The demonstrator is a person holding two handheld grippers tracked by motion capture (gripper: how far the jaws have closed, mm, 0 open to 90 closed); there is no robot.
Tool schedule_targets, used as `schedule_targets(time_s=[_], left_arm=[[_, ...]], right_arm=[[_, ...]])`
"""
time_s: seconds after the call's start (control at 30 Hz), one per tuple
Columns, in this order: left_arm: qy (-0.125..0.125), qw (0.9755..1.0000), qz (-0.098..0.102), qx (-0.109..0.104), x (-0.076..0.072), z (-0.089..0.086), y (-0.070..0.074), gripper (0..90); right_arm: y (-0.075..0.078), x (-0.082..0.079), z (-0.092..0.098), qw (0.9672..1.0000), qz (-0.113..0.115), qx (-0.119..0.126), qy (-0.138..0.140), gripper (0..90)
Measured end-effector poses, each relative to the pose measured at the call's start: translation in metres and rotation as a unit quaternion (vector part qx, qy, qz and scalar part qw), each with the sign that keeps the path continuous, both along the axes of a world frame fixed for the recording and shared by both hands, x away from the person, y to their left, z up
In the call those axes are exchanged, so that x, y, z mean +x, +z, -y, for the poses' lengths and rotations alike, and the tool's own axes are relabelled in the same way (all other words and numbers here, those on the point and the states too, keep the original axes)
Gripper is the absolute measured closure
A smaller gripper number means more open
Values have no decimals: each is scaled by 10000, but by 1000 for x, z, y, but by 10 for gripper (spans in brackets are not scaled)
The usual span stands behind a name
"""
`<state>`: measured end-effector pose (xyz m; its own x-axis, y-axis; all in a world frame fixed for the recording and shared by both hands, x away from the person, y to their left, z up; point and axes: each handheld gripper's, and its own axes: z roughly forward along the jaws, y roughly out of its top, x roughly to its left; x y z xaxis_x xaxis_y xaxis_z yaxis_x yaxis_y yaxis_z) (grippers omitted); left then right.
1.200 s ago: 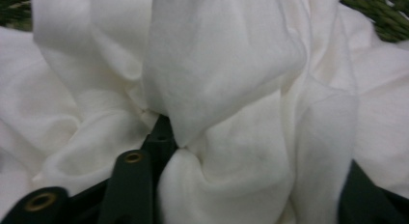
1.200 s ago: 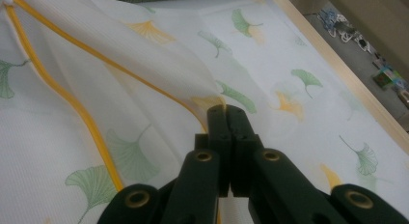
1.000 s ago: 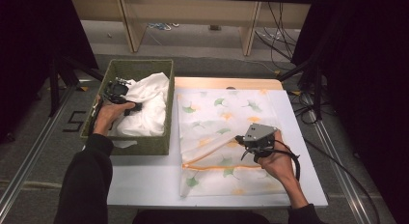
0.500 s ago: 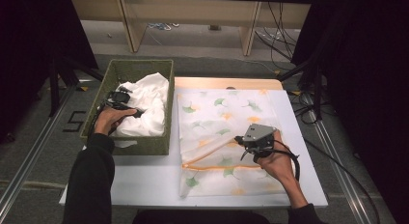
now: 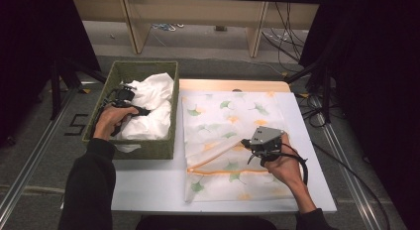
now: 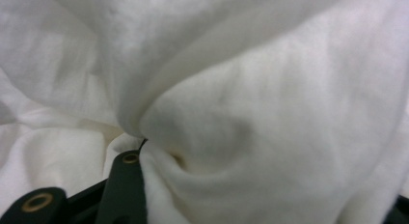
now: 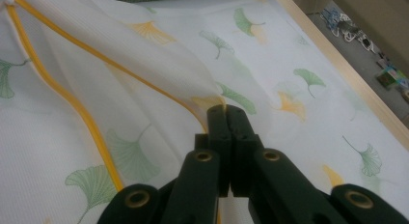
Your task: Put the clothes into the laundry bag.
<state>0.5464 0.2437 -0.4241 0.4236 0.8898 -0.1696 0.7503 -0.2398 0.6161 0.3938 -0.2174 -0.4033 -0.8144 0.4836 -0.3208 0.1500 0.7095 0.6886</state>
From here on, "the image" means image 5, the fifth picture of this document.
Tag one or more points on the green woven basket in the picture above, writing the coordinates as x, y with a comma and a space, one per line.
165, 150

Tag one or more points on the person's right hand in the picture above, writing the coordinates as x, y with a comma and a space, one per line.
287, 167

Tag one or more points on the black curtain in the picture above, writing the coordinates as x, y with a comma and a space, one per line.
379, 74
33, 41

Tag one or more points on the leaf print mesh laundry bag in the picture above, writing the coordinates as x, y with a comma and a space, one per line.
214, 107

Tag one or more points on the white cloth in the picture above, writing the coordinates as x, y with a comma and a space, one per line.
152, 91

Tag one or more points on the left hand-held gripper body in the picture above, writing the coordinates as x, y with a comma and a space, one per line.
124, 95

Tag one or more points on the person's dark clothed torso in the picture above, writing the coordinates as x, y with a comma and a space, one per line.
204, 223

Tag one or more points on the person's left hand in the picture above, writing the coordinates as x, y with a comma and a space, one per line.
110, 121

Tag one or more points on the black metal stand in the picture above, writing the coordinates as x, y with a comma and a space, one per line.
55, 91
327, 94

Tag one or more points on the aluminium floor rail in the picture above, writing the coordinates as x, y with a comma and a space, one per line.
350, 177
33, 160

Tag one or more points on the wooden shelf unit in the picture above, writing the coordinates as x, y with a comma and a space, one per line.
198, 12

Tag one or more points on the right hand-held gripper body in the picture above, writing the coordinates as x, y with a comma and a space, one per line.
265, 137

